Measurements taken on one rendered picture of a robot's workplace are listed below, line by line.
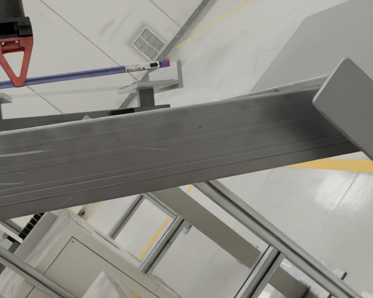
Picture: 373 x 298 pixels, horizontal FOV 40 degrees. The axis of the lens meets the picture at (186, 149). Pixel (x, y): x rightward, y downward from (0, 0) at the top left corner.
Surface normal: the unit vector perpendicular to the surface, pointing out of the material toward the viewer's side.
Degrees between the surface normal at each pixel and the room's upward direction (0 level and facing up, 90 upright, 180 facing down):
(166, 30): 90
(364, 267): 0
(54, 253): 90
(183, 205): 90
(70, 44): 90
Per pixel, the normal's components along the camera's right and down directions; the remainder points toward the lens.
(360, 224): -0.76, -0.61
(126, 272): 0.30, 0.00
